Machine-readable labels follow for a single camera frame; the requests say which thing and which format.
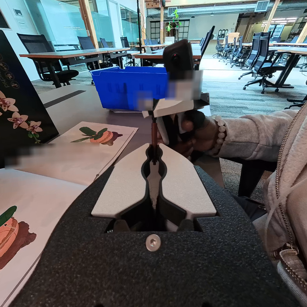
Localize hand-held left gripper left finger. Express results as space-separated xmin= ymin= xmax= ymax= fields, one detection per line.
xmin=91 ymin=143 xmax=155 ymax=233

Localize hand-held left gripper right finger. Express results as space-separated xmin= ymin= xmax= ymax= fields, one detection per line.
xmin=157 ymin=143 xmax=217 ymax=232

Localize brown toy brick stem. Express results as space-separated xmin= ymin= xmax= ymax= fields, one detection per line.
xmin=151 ymin=117 xmax=159 ymax=166

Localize white instruction booklet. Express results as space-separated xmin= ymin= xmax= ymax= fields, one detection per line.
xmin=0 ymin=121 xmax=139 ymax=307

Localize person's right hand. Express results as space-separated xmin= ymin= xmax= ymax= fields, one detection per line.
xmin=173 ymin=115 xmax=220 ymax=159

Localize wooden background table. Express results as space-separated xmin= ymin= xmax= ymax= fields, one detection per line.
xmin=134 ymin=49 xmax=202 ymax=67
xmin=240 ymin=42 xmax=307 ymax=88
xmin=19 ymin=47 xmax=130 ymax=88

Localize large blue plastic bin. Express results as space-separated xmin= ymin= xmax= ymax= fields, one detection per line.
xmin=90 ymin=66 xmax=168 ymax=112

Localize green hanging plant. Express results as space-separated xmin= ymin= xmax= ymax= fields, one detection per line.
xmin=165 ymin=10 xmax=183 ymax=33

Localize black tripod pole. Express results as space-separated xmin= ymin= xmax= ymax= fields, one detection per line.
xmin=136 ymin=0 xmax=142 ymax=67

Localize person's dark pants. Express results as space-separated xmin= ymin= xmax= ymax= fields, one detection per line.
xmin=230 ymin=194 xmax=267 ymax=222

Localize row of black office chairs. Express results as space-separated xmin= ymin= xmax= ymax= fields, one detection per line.
xmin=213 ymin=29 xmax=307 ymax=109

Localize black office chair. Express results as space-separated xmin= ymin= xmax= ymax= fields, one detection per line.
xmin=77 ymin=36 xmax=113 ymax=71
xmin=17 ymin=33 xmax=79 ymax=88

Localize person's grey hoodie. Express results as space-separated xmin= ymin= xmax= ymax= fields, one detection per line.
xmin=252 ymin=101 xmax=307 ymax=307

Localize dark toy plant set box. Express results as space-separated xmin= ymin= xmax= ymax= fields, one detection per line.
xmin=0 ymin=30 xmax=59 ymax=168

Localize white bead bracelet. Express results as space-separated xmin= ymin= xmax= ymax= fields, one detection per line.
xmin=207 ymin=115 xmax=227 ymax=156

